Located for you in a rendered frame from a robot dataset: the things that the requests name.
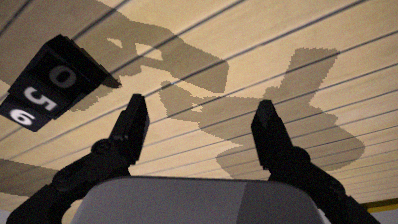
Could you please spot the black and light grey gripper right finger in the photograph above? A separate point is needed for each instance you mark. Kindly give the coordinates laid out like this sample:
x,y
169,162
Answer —
x,y
291,165

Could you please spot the black number cube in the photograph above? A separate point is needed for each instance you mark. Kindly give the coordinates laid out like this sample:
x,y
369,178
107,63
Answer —
x,y
23,114
49,87

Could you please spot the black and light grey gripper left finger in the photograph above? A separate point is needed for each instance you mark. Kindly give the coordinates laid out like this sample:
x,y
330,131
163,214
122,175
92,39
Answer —
x,y
110,157

